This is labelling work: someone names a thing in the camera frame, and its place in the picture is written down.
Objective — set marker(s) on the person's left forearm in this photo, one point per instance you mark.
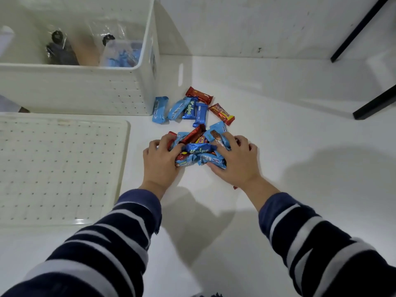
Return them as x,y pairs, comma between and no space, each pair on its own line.
99,250

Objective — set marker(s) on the white perforated basket lid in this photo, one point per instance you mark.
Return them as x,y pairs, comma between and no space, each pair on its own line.
58,170

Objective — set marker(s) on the clear tub of blue wafers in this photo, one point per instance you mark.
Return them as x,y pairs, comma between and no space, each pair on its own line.
106,52

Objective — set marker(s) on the white perforated storage basket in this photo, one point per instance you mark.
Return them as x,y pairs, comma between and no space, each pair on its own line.
77,89

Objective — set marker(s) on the clear bag of dark cookies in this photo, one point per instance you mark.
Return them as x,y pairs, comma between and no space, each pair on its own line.
60,54

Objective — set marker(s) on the person's right forearm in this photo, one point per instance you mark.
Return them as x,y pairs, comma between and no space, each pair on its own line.
321,250

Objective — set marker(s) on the pile of snack bars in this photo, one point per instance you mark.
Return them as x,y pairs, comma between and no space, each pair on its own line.
198,114

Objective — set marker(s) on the clear bag of orange crackers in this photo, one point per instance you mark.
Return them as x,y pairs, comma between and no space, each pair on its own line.
88,55

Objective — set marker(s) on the black metal shelf rack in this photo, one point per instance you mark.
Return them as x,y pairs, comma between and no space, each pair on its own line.
374,105

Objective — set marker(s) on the person's right hand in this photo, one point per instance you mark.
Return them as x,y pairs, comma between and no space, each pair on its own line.
241,160

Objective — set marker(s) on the clear bag of pastel puffs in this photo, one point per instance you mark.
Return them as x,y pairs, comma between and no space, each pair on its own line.
108,38

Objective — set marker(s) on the person's left hand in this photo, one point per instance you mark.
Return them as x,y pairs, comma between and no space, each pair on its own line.
161,163

